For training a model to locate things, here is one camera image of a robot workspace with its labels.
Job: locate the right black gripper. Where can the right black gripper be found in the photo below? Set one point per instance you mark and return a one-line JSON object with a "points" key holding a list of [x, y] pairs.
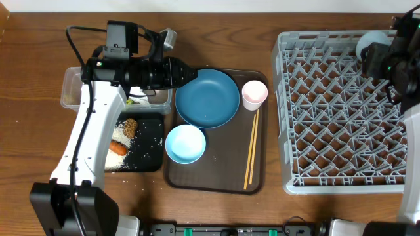
{"points": [[370, 59]]}

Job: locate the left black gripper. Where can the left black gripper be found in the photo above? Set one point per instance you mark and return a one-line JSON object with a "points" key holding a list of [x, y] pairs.
{"points": [[175, 73]]}

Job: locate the white napkin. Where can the white napkin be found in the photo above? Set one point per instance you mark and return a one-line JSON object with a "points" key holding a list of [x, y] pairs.
{"points": [[137, 96]]}

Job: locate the light blue cup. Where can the light blue cup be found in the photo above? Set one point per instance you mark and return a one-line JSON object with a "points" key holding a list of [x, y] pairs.
{"points": [[369, 38]]}

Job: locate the brown textured food piece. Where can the brown textured food piece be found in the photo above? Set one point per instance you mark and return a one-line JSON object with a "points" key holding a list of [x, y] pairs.
{"points": [[130, 128]]}

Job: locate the light blue rice bowl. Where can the light blue rice bowl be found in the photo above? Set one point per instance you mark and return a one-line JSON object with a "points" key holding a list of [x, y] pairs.
{"points": [[185, 144]]}

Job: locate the orange carrot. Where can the orange carrot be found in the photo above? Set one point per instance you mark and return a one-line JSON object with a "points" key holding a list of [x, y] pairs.
{"points": [[118, 148]]}

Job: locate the pink cup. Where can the pink cup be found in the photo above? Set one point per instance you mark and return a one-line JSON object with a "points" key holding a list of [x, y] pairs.
{"points": [[254, 93]]}

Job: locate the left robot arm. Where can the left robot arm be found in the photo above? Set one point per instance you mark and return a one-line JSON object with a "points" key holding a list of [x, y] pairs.
{"points": [[73, 202]]}

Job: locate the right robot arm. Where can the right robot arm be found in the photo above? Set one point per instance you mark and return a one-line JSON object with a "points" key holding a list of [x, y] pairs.
{"points": [[403, 91]]}

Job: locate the grey dishwasher rack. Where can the grey dishwasher rack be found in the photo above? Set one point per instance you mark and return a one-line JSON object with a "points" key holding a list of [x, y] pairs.
{"points": [[339, 134]]}

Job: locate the clear plastic bin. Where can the clear plastic bin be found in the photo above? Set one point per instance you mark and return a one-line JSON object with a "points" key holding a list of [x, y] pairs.
{"points": [[71, 96]]}

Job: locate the dark blue plate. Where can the dark blue plate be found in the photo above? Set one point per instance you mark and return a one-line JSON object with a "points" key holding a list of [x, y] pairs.
{"points": [[209, 101]]}

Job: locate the black tray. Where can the black tray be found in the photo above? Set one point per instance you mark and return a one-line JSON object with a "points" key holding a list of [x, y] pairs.
{"points": [[144, 151]]}

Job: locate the white rice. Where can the white rice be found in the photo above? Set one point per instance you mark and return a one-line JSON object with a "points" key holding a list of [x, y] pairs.
{"points": [[136, 146]]}

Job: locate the wooden chopstick right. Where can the wooden chopstick right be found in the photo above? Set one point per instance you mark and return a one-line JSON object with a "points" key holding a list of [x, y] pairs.
{"points": [[254, 147]]}

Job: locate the wooden chopstick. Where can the wooden chopstick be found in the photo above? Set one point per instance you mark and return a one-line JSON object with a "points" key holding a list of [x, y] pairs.
{"points": [[249, 154], [254, 147]]}

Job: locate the brown serving tray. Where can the brown serving tray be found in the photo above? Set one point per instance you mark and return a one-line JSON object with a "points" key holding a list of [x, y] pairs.
{"points": [[222, 166]]}

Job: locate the wooden chopstick left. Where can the wooden chopstick left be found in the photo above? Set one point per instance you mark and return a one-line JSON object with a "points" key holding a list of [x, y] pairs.
{"points": [[249, 154]]}

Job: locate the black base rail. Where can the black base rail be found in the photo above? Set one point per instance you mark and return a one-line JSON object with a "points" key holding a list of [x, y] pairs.
{"points": [[206, 230]]}

